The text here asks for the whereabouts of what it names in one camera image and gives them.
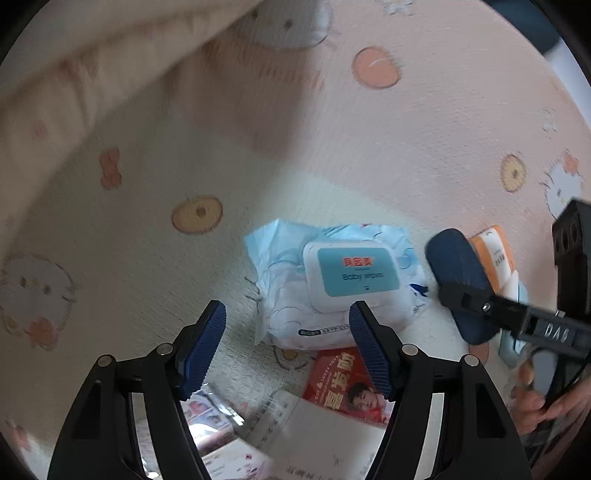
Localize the baby wet wipes pack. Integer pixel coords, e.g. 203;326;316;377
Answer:
244;219;431;350

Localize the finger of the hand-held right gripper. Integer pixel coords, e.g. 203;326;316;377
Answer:
438;283;528;341

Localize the person's right hand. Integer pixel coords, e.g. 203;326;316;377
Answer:
509;357;591;435

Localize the dark blue cloth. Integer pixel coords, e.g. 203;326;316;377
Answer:
488;0;574;52

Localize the navy blue glasses case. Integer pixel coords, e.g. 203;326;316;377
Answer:
424;228;501;345

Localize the white notebook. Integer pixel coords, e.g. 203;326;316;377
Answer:
248;389;394;480

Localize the pink cartoon printed blanket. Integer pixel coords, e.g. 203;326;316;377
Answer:
0;0;591;480

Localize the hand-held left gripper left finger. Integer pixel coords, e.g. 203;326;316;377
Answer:
46;300;227;480

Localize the light blue box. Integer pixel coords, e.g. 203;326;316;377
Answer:
498;281;534;366

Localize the orange and white tissue pack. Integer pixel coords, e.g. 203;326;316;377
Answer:
467;225;519;297

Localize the red printed packet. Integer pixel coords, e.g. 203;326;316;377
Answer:
302;346;399;426

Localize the pink printed box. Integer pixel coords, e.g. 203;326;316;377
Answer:
198;438;274;480

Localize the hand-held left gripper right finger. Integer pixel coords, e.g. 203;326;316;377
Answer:
348;301;534;480

